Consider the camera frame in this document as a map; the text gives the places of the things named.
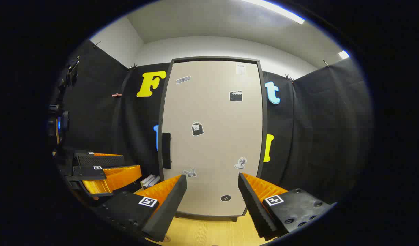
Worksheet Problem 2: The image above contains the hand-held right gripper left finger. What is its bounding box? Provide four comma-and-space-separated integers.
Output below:
94, 174, 188, 243

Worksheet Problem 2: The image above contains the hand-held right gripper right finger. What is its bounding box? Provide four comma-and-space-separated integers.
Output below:
237, 172, 338, 239

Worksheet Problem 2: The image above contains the black door handle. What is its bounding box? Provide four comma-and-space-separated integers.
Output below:
162, 133, 172, 170

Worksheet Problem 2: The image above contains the dark grey cabinet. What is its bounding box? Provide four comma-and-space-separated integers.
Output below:
158, 56, 269, 222

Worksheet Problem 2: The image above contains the long ceiling light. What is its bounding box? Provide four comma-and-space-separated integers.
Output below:
243, 0, 306, 25

